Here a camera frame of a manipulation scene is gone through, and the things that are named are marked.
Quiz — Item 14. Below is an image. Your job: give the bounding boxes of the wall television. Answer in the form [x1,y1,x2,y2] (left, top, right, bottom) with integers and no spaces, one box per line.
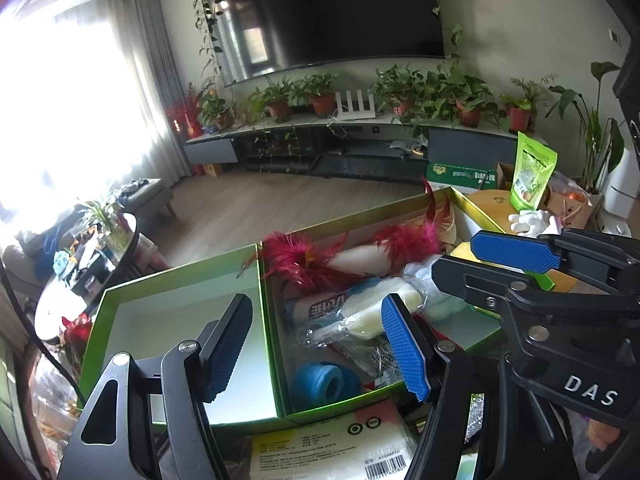
[207,0,446,88]

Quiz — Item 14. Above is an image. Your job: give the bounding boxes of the green pouch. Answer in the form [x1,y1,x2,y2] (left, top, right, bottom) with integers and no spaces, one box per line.
[509,131,558,211]

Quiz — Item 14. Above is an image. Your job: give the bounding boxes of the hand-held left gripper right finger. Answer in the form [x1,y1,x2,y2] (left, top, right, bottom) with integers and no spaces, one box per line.
[381,294,566,480]

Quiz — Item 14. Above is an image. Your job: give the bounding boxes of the grey ottoman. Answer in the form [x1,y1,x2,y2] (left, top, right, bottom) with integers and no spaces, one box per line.
[120,177,177,221]

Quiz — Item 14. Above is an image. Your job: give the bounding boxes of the dark round coffee table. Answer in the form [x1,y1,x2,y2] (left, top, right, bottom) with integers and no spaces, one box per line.
[34,211,140,348]

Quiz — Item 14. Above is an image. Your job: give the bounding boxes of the green cardboard box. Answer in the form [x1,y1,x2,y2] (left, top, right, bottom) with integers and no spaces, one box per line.
[257,186,506,420]
[79,244,287,429]

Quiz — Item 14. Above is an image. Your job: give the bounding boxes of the large leafy floor plant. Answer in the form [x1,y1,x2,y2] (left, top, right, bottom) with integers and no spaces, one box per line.
[545,61,626,196]

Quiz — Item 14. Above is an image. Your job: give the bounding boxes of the window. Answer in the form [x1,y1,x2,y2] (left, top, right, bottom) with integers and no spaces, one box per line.
[0,7,151,221]

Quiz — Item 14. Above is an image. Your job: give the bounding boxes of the trailing vine plant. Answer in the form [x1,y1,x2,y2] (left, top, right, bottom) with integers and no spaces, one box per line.
[192,0,236,86]
[420,0,463,58]

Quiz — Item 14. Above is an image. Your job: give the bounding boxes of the white glove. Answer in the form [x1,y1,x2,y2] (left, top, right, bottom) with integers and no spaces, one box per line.
[507,209,556,236]

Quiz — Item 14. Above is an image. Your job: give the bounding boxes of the white sponges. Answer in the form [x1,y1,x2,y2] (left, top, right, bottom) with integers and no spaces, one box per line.
[300,280,423,356]

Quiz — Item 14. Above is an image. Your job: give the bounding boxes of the tan paper bag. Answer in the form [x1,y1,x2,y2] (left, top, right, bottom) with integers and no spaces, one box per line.
[547,185,593,226]

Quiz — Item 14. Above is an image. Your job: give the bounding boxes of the row of potted plants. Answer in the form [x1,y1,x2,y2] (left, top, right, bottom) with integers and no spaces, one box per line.
[197,62,558,133]

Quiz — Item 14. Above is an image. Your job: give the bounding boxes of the red patterned pouch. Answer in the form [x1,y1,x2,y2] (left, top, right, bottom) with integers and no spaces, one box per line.
[60,312,93,361]

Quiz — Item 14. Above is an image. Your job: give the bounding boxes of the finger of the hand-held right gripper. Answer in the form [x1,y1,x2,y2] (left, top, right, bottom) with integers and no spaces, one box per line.
[431,256,640,382]
[471,228,640,291]

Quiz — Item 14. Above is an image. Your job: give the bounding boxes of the blue white cylinder can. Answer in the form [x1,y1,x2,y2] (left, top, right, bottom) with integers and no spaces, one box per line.
[285,291,362,335]

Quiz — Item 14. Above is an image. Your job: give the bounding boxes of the red flower decoration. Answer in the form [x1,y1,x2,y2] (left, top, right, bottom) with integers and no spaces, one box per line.
[167,92,203,138]

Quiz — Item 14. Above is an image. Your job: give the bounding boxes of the green white carton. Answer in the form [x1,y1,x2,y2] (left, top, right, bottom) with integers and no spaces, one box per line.
[427,162,501,193]

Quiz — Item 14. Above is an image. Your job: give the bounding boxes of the spider plant in glass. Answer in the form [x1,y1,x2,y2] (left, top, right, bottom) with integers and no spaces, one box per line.
[80,200,131,251]

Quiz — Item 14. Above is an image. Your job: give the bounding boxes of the white router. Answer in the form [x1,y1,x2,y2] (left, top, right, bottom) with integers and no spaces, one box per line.
[336,89,376,120]

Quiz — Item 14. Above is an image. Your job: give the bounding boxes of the grey curtain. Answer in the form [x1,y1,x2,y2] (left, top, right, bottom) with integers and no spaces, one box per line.
[100,0,196,181]

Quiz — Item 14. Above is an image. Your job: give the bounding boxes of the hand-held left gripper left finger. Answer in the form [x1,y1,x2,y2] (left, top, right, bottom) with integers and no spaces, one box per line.
[56,294,253,480]

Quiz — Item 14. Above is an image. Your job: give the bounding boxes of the white labelled packet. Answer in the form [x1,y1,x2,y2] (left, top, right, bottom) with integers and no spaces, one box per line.
[250,402,418,480]

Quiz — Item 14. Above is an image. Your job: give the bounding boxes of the black cable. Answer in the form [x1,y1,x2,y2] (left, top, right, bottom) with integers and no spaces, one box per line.
[0,260,86,411]

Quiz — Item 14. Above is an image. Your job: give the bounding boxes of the grey sofa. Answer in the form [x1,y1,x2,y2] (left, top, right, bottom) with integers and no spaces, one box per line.
[0,230,56,301]

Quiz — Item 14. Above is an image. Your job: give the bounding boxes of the red feather ornament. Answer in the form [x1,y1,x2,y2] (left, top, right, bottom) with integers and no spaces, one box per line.
[370,176,447,273]

